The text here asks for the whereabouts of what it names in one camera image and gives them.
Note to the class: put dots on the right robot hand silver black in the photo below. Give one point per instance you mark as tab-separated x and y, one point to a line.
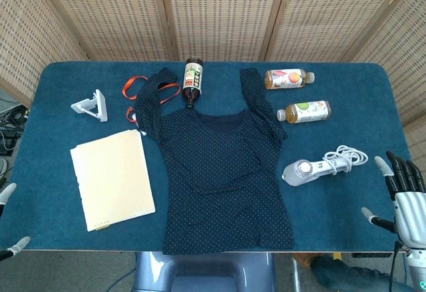
407	212

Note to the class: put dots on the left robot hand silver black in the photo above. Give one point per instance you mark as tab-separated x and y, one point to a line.
6	192

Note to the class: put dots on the white handheld garment steamer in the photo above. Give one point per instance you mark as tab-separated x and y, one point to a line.
301	172

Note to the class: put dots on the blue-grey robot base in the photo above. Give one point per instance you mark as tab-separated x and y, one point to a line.
206	272

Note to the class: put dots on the navy polka dot shirt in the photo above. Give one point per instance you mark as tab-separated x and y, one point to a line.
216	179

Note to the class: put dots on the blue felt table cover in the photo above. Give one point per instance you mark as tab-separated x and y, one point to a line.
333	205

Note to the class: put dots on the blue cloth heap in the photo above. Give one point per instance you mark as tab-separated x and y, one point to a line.
346	272

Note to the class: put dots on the cream paper folder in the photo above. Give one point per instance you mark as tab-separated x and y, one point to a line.
113	179

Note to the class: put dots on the white folding phone stand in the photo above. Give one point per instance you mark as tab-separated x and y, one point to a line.
99	105

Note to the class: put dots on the green apple label tea bottle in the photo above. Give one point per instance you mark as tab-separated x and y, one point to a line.
307	111

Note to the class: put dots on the peach label tea bottle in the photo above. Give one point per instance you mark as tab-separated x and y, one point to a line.
286	79

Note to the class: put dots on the dark brown tea bottle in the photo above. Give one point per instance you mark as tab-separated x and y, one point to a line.
193	84

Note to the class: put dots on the bamboo folding screen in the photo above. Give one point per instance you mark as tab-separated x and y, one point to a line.
226	16

